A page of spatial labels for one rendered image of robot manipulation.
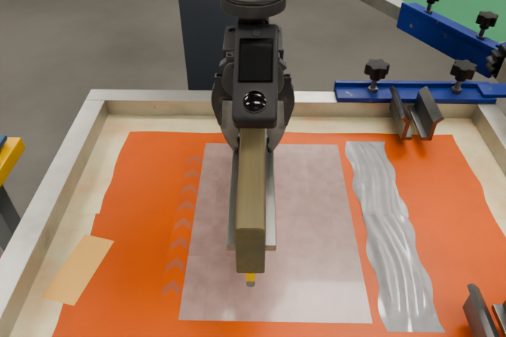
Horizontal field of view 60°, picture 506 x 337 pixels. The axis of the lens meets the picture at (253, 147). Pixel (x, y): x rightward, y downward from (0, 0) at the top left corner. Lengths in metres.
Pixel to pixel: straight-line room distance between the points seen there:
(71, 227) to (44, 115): 2.04
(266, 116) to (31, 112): 2.41
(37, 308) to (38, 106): 2.24
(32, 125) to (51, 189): 1.95
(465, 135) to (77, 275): 0.70
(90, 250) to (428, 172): 0.55
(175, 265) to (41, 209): 0.21
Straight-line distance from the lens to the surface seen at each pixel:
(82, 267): 0.67
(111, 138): 0.85
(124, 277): 0.64
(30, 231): 0.69
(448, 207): 0.76
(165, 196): 0.72
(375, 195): 0.73
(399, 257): 0.66
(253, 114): 0.44
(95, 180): 0.78
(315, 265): 0.63
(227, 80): 0.51
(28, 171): 2.38
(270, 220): 0.52
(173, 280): 0.62
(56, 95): 2.88
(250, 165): 0.48
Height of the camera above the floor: 1.47
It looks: 41 degrees down
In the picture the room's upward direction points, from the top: straight up
